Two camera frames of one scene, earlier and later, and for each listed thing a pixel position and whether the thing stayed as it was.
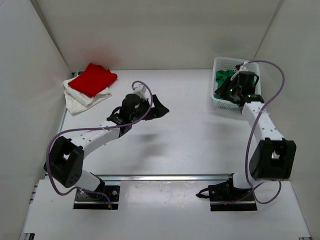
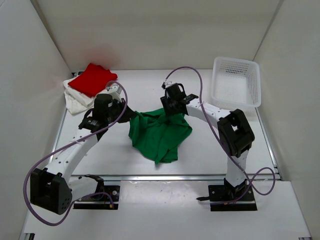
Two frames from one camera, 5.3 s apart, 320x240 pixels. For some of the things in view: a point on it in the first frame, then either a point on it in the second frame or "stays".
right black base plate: (224, 197) stays
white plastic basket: (224, 64) stays
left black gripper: (158, 111) -> (128, 114)
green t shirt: (221, 76) -> (157, 135)
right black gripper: (222, 92) -> (167, 100)
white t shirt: (76, 101) stays
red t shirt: (93, 79) stays
